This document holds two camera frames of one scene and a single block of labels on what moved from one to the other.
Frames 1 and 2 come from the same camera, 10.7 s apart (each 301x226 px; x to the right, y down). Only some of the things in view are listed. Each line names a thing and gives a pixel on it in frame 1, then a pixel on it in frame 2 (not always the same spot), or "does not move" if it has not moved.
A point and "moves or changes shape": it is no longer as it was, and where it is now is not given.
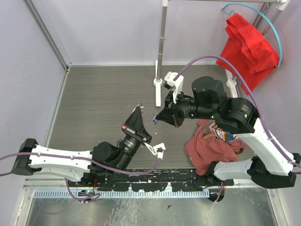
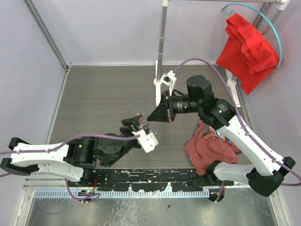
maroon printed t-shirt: [210, 144] does not move
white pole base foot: [158, 84] does not move
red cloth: [249, 51] does not move
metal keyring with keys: [140, 106] moves or changes shape
